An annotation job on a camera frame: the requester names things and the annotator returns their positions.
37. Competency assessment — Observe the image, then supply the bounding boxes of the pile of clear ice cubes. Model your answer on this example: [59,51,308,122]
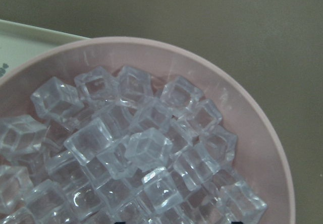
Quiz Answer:
[1,67,267,223]

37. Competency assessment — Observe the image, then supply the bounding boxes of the cream rabbit tray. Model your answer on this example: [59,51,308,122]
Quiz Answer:
[1,20,86,77]

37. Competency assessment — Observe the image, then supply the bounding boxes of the pink bowl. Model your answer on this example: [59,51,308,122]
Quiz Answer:
[1,37,296,223]

